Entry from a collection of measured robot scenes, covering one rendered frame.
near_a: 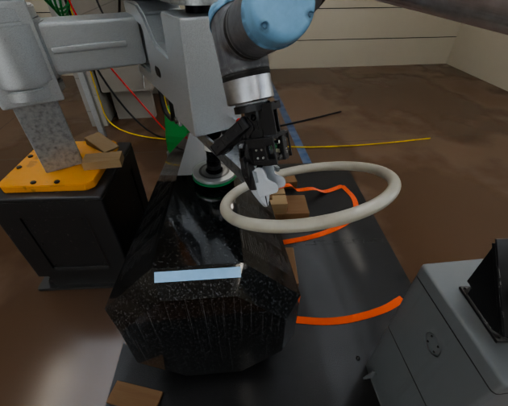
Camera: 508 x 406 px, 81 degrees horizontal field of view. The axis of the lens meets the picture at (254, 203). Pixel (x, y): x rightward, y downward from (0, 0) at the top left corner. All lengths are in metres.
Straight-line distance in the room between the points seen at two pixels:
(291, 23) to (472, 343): 0.97
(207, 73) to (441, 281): 1.09
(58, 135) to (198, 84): 0.95
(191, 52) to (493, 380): 1.32
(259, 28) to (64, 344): 1.98
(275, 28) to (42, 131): 1.58
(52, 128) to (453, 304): 1.89
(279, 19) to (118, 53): 1.41
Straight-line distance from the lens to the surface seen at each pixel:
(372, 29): 6.85
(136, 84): 4.19
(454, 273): 1.26
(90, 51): 1.78
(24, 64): 1.72
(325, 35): 6.53
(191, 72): 1.17
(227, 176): 1.44
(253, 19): 0.45
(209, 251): 1.16
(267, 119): 0.57
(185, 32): 1.14
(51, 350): 2.17
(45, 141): 1.90
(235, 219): 0.71
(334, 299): 2.05
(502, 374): 1.11
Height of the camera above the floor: 1.69
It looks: 39 degrees down
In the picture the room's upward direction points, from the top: straight up
